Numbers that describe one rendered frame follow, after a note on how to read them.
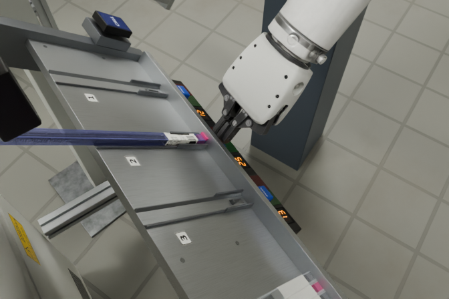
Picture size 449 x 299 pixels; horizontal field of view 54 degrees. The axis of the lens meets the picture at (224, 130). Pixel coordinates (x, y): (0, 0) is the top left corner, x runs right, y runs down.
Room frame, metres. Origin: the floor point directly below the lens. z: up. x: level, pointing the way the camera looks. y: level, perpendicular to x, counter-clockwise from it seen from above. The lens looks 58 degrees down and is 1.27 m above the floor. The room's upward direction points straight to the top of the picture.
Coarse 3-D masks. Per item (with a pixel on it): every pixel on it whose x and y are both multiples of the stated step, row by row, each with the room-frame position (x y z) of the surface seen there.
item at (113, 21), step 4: (100, 12) 0.50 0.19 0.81; (104, 16) 0.50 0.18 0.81; (108, 16) 0.50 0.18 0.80; (112, 16) 0.51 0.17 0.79; (104, 20) 0.48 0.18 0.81; (108, 20) 0.49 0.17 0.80; (112, 20) 0.50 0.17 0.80; (116, 20) 0.50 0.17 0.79; (120, 20) 0.51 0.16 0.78; (108, 24) 0.48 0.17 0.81; (112, 24) 0.48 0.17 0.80; (116, 24) 0.49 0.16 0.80; (120, 24) 0.50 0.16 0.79; (124, 24) 0.50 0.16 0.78; (124, 28) 0.49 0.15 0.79; (128, 28) 0.50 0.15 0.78
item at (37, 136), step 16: (0, 144) 0.20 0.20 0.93; (16, 144) 0.21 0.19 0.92; (32, 144) 0.22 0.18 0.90; (48, 144) 0.22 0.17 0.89; (64, 144) 0.23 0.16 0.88; (80, 144) 0.24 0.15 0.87; (96, 144) 0.25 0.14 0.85; (112, 144) 0.25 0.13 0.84; (128, 144) 0.26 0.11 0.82; (144, 144) 0.28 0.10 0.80; (160, 144) 0.29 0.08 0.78
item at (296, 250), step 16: (144, 64) 0.47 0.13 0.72; (160, 80) 0.44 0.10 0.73; (176, 96) 0.40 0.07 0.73; (192, 112) 0.37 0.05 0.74; (192, 128) 0.35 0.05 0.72; (208, 128) 0.34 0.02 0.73; (208, 144) 0.32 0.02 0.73; (224, 160) 0.29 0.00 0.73; (240, 176) 0.27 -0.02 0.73; (256, 192) 0.24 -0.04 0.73; (256, 208) 0.22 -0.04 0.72; (272, 208) 0.22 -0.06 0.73; (272, 224) 0.20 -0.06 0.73; (288, 240) 0.18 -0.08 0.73; (304, 256) 0.16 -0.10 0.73; (304, 272) 0.14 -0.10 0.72; (320, 272) 0.14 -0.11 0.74; (336, 288) 0.12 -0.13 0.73
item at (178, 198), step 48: (48, 48) 0.40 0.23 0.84; (96, 96) 0.34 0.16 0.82; (144, 96) 0.39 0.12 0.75; (192, 144) 0.31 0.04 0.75; (144, 192) 0.20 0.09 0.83; (192, 192) 0.22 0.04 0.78; (240, 192) 0.25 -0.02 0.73; (144, 240) 0.14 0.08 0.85; (192, 240) 0.15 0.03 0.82; (240, 240) 0.17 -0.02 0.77; (192, 288) 0.09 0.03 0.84; (240, 288) 0.10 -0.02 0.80
